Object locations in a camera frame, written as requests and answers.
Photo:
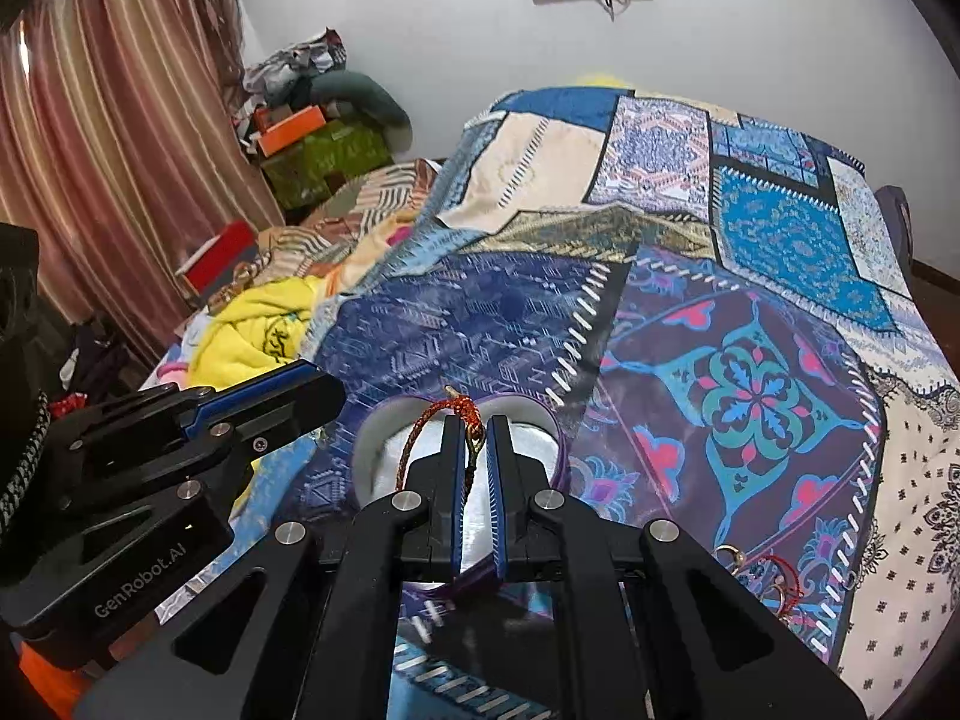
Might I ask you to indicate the dark green pillow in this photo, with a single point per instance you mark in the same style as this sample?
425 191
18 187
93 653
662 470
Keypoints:
368 98

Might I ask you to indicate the orange shoe box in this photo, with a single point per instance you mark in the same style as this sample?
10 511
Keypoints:
279 136

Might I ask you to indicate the purple heart-shaped tin box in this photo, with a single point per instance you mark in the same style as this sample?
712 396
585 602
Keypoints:
535 432

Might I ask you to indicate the yellow cartoon blanket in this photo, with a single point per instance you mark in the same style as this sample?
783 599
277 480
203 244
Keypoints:
256 333

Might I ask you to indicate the dark blue chair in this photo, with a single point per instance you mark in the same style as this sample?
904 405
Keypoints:
895 208

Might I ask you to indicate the striped beige blanket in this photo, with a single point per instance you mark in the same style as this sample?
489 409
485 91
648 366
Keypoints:
335 228

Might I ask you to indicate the green patterned storage box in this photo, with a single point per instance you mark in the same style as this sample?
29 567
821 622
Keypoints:
311 170

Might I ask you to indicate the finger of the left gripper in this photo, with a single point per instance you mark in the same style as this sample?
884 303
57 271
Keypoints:
85 474
182 414

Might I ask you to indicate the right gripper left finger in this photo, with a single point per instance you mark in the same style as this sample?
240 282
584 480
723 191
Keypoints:
303 625

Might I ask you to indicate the red box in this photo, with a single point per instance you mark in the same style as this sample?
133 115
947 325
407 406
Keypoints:
214 263

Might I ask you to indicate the striped brown curtain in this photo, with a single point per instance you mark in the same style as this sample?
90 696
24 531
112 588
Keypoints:
118 149

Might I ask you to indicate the blue patchwork bedspread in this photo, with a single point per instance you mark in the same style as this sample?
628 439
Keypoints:
712 305

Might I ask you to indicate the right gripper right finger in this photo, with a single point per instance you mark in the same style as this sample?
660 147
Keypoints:
650 625

